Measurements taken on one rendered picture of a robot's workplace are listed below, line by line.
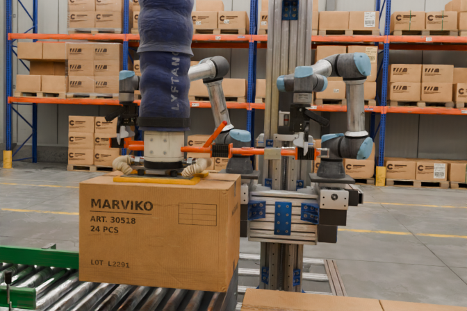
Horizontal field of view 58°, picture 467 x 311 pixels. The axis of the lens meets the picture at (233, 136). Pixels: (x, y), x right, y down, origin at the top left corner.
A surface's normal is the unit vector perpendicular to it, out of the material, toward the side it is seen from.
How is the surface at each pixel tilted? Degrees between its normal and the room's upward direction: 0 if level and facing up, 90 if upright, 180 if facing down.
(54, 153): 90
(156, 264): 90
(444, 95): 92
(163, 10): 78
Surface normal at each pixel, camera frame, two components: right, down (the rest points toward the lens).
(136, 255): -0.14, 0.05
